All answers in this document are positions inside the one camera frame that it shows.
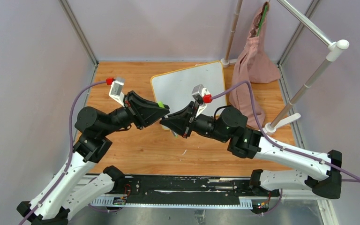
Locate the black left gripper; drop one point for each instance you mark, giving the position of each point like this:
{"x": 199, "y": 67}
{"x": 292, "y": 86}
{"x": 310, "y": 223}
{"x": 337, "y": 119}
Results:
{"x": 141, "y": 111}

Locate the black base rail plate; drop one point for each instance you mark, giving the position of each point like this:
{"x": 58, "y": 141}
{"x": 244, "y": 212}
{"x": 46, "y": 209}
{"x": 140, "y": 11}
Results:
{"x": 187, "y": 190}

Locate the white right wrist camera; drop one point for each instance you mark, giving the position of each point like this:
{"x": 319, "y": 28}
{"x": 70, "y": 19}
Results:
{"x": 198, "y": 93}

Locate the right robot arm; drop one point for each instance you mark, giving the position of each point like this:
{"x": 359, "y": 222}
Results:
{"x": 315, "y": 171}

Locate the yellow framed whiteboard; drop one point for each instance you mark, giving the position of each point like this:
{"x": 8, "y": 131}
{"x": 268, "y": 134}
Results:
{"x": 175, "y": 88}

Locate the pink cloth bag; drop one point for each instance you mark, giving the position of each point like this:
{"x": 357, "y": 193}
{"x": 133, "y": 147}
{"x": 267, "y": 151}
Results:
{"x": 254, "y": 65}

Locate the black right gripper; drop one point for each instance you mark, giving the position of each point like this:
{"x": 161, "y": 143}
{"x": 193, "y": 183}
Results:
{"x": 178, "y": 121}

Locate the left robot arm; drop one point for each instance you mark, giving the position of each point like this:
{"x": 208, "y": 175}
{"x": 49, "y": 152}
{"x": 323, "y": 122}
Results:
{"x": 58, "y": 203}

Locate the green marker cap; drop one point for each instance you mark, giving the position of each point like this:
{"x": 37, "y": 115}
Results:
{"x": 161, "y": 105}

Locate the green whiteboard marker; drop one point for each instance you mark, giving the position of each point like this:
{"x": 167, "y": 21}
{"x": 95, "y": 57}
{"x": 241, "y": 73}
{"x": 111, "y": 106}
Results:
{"x": 174, "y": 134}

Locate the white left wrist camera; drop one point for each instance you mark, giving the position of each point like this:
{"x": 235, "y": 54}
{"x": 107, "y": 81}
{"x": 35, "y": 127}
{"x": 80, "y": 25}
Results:
{"x": 116, "y": 90}

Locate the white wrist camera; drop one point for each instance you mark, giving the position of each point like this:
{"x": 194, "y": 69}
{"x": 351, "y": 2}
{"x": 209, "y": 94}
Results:
{"x": 116, "y": 90}
{"x": 198, "y": 93}

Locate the wooden rack pole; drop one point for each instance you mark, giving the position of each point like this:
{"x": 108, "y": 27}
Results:
{"x": 226, "y": 60}

